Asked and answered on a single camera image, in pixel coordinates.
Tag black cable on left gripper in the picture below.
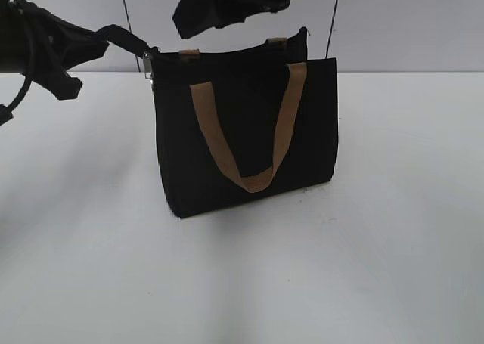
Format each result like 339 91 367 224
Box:
0 22 42 126

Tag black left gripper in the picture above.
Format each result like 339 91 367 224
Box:
1 0 148 101

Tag silver zipper pull tab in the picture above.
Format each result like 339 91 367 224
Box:
143 51 154 83

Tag black tote bag tan handles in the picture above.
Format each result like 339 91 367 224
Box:
149 28 338 218

